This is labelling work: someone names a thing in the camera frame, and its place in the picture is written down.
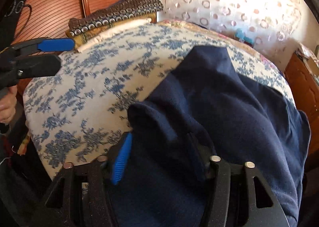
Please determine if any navy blue t-shirt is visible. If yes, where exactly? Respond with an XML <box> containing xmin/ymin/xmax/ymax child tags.
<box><xmin>111</xmin><ymin>46</ymin><xmax>311</xmax><ymax>226</ymax></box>

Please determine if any left hand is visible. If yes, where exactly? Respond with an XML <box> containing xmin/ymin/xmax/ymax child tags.
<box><xmin>0</xmin><ymin>85</ymin><xmax>17</xmax><ymax>124</ymax></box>

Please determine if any mustard yellow folded cloth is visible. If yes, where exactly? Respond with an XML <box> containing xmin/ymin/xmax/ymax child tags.
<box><xmin>65</xmin><ymin>12</ymin><xmax>156</xmax><ymax>47</ymax></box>

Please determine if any cream folded cloth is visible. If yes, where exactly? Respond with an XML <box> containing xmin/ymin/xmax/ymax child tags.
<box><xmin>75</xmin><ymin>18</ymin><xmax>151</xmax><ymax>53</ymax></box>

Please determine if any blue floral white bedsheet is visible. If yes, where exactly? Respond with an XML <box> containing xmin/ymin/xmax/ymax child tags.
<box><xmin>23</xmin><ymin>23</ymin><xmax>294</xmax><ymax>178</ymax></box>

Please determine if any dark circle-patterned folded cloth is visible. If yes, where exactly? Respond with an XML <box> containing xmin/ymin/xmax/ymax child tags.
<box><xmin>67</xmin><ymin>0</ymin><xmax>163</xmax><ymax>37</ymax></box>

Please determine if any long wooden cabinet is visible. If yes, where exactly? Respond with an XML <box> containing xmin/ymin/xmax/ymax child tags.
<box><xmin>284</xmin><ymin>54</ymin><xmax>318</xmax><ymax>156</ymax></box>

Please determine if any pink floral blanket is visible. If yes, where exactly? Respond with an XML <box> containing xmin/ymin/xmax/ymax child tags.
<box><xmin>157</xmin><ymin>19</ymin><xmax>281</xmax><ymax>72</ymax></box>

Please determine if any small blue toy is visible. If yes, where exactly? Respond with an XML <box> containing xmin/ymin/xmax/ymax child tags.
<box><xmin>234</xmin><ymin>29</ymin><xmax>254</xmax><ymax>46</ymax></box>

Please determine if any white circle-patterned curtain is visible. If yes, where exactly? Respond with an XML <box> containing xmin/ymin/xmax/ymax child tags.
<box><xmin>161</xmin><ymin>0</ymin><xmax>303</xmax><ymax>67</ymax></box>

